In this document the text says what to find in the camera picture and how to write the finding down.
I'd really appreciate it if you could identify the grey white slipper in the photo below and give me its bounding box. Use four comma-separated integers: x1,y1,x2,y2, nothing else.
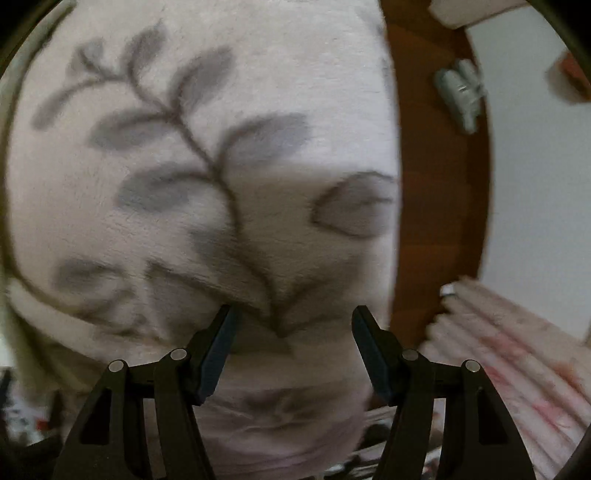
433,67,468,117
455,59,489,134

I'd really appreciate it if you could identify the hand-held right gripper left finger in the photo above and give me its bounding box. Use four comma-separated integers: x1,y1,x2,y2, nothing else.
52,304,241,480

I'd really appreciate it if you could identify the floral print bed blanket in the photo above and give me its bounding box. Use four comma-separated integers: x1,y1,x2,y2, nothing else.
0,0,402,480

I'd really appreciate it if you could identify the pink floral loose curtain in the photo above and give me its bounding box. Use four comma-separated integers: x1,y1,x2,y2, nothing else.
422,276,591,480

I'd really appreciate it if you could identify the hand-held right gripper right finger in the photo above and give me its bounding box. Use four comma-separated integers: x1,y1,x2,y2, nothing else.
351,305,539,480

